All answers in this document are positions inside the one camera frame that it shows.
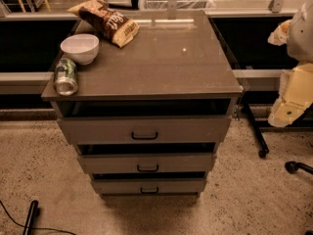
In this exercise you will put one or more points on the wire mesh basket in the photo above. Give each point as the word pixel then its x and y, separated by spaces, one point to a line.
pixel 180 4

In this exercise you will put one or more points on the black stand leg left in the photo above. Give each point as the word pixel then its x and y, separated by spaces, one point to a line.
pixel 33 212

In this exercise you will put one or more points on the grey drawer cabinet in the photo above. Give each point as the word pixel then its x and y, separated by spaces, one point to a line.
pixel 169 59

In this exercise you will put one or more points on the grey middle drawer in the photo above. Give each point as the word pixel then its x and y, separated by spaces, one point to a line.
pixel 147 158

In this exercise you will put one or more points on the grey top drawer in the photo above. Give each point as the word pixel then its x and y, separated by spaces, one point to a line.
pixel 143 122

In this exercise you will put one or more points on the white bowl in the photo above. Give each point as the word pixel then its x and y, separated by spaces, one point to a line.
pixel 82 48

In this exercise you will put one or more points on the brown chip bag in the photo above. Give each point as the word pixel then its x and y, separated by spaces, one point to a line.
pixel 114 26

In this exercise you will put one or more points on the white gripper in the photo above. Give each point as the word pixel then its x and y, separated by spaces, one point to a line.
pixel 301 36

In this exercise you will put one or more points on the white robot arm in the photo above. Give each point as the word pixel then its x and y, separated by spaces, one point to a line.
pixel 300 37

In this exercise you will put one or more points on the black caster leg right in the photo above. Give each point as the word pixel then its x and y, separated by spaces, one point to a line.
pixel 293 167

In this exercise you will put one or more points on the black table leg frame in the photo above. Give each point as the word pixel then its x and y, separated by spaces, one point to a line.
pixel 302 124

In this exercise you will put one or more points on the green soda can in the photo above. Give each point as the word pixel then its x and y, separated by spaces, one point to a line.
pixel 66 77

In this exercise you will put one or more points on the grey drawer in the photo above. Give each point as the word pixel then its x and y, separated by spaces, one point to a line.
pixel 149 183
pixel 143 122
pixel 147 158

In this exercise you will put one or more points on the grey bottom drawer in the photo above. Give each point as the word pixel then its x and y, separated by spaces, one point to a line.
pixel 149 183

